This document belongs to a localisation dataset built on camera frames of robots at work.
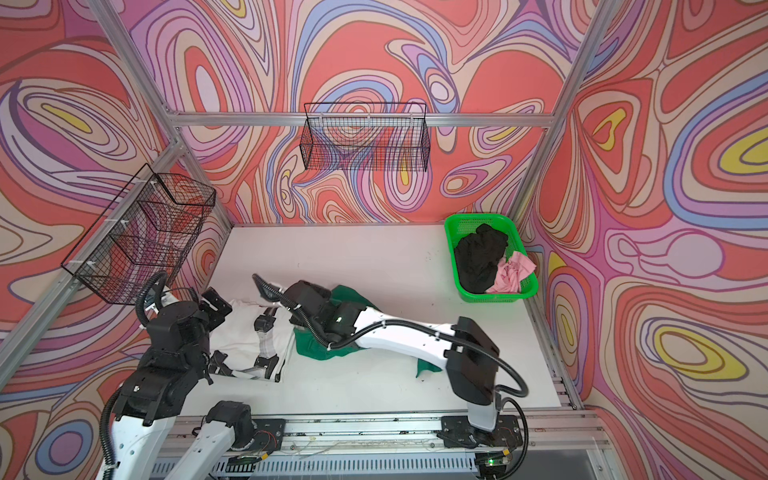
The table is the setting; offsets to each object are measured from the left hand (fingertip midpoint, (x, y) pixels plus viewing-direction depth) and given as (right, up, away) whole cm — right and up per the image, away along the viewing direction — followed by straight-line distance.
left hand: (207, 296), depth 67 cm
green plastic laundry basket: (+68, +20, +45) cm, 84 cm away
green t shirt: (+17, -18, +20) cm, 32 cm away
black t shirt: (+72, +9, +31) cm, 79 cm away
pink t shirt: (+83, +3, +32) cm, 89 cm away
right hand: (+21, -1, +10) cm, 23 cm away
